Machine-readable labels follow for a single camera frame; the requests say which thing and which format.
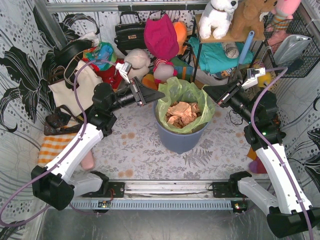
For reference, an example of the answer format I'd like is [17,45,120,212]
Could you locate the green plastic trash bag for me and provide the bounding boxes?
[155,77,215,134]

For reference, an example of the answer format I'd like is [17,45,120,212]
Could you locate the blue trash bin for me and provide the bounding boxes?
[153,102,209,155]

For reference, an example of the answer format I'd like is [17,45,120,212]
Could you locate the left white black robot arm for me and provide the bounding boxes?
[31,77,165,211]

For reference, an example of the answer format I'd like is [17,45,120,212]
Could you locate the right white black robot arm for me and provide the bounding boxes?
[203,82,320,238]

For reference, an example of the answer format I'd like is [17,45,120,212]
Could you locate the colorful printed bag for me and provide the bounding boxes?
[82,42,117,72]

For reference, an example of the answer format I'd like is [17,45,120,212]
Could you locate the cream canvas tote bag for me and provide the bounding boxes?
[47,59,106,117]

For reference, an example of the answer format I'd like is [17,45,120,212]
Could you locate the magenta fabric bag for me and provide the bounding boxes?
[144,13,179,60]

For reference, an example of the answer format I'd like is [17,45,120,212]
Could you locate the white sneakers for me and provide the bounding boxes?
[195,70,229,86]

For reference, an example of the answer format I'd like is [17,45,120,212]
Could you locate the pink white plush pig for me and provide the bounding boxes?
[153,58,178,84]

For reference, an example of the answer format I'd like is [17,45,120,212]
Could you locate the red cloth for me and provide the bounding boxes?
[93,65,123,91]

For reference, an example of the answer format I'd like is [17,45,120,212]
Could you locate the teal folded cloth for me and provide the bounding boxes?
[188,37,254,74]

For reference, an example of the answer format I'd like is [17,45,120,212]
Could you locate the crumpled brown paper waste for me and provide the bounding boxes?
[165,101,202,129]

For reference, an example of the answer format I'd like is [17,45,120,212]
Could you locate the grey baseball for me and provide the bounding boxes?
[221,42,239,59]

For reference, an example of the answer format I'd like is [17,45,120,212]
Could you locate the yellow plush duck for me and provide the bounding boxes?
[253,61,272,88]

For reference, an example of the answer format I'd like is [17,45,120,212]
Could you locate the black leather handbag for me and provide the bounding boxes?
[114,11,147,56]

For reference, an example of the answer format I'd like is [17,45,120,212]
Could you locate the black metal shelf rack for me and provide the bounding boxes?
[189,14,266,89]

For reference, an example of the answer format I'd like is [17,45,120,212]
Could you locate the purple orange sock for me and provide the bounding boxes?
[247,148,267,174]

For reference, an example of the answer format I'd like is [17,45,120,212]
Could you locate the orange plush toy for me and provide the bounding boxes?
[173,21,188,55]

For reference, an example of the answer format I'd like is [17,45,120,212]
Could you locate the white plush dog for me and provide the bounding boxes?
[199,0,238,40]

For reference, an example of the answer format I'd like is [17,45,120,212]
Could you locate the brown teddy bear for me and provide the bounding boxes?
[230,0,278,40]

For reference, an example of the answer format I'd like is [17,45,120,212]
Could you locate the pink round object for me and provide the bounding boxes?
[80,150,95,171]

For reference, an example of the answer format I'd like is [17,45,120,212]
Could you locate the silver pouch in basket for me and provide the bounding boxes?
[273,34,312,66]

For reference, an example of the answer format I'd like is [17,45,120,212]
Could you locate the orange white checkered cloth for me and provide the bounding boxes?
[37,133,76,167]

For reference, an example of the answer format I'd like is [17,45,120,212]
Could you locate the pink plush toy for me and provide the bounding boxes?
[271,0,301,24]

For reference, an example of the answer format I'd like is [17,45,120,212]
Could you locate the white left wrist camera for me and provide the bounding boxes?
[115,61,132,84]

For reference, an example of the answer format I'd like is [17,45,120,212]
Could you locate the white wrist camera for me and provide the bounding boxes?
[241,67,266,90]
[115,61,132,84]

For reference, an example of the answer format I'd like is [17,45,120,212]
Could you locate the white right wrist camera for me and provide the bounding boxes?
[241,67,266,90]

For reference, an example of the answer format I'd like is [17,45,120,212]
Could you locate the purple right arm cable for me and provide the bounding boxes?
[250,66,315,240]

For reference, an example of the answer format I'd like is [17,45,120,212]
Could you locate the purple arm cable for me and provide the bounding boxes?
[250,66,315,240]
[0,59,118,228]

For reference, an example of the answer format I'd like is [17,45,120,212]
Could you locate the black wire basket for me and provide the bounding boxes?
[264,11,320,78]

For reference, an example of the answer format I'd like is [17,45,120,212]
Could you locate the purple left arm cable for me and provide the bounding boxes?
[0,59,118,228]

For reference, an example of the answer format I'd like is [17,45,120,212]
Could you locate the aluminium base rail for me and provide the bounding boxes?
[37,178,306,213]

